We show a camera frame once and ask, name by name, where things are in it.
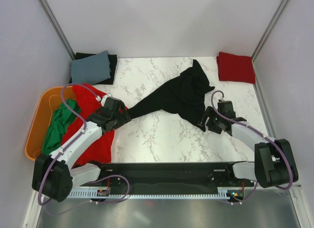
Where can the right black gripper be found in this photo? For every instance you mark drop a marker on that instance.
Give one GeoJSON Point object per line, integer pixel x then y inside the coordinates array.
{"type": "Point", "coordinates": [209, 113]}

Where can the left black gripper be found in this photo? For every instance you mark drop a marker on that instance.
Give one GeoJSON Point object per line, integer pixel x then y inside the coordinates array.
{"type": "Point", "coordinates": [124, 117]}

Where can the black t shirt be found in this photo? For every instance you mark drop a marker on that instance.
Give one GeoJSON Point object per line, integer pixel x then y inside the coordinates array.
{"type": "Point", "coordinates": [111, 68]}
{"type": "Point", "coordinates": [183, 95]}

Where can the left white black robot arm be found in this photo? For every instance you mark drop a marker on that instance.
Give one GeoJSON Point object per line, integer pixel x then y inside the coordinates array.
{"type": "Point", "coordinates": [55, 176]}

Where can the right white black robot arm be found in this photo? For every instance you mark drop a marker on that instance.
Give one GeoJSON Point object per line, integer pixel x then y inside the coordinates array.
{"type": "Point", "coordinates": [273, 165]}

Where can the bright red t shirt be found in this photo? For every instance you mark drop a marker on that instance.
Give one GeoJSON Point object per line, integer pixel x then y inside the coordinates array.
{"type": "Point", "coordinates": [84, 141]}

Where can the folded grey t shirt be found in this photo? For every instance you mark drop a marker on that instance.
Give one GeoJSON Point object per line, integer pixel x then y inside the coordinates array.
{"type": "Point", "coordinates": [90, 67]}

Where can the green t shirt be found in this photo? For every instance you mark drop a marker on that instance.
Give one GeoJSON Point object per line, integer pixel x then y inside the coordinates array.
{"type": "Point", "coordinates": [62, 118]}

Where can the folded dark red t shirt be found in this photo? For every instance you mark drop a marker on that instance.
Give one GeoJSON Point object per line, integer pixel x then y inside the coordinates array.
{"type": "Point", "coordinates": [235, 68]}

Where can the folded black t shirt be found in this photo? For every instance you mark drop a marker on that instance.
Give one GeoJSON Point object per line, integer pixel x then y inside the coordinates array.
{"type": "Point", "coordinates": [111, 68]}

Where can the orange plastic bin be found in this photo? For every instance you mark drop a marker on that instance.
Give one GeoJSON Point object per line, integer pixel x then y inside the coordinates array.
{"type": "Point", "coordinates": [48, 103]}

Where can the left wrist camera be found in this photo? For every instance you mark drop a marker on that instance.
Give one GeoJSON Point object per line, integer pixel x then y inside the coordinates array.
{"type": "Point", "coordinates": [111, 103]}

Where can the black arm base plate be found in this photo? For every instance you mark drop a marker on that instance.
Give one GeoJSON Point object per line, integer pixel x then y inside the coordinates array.
{"type": "Point", "coordinates": [168, 178]}

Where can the slotted grey cable duct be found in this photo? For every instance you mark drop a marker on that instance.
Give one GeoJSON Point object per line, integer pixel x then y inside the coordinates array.
{"type": "Point", "coordinates": [101, 193]}

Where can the left aluminium frame post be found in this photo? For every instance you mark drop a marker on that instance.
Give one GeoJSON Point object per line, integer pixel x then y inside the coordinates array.
{"type": "Point", "coordinates": [56, 26]}

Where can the aluminium frame post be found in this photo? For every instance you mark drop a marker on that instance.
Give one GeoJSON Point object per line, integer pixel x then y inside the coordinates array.
{"type": "Point", "coordinates": [56, 26]}
{"type": "Point", "coordinates": [271, 25]}

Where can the right aluminium frame post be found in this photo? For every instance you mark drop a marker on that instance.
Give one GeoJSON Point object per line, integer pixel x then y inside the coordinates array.
{"type": "Point", "coordinates": [271, 25]}

